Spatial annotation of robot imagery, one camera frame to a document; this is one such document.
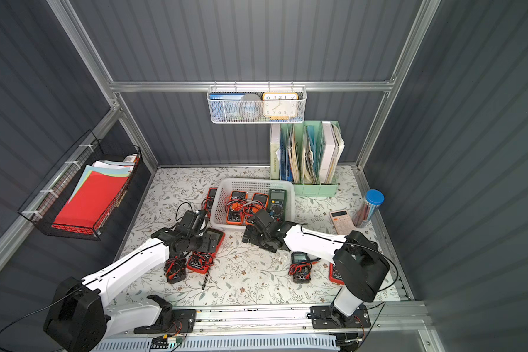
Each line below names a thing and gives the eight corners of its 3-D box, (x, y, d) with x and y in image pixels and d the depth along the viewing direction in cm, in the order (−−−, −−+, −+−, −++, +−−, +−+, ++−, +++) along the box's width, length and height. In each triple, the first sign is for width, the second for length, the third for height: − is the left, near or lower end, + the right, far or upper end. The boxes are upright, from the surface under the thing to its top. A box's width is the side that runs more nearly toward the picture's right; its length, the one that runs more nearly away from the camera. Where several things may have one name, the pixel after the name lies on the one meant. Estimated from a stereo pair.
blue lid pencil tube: (353, 229, 98) (369, 203, 82) (349, 216, 102) (364, 189, 87) (368, 229, 98) (387, 203, 82) (364, 216, 102) (381, 189, 87)
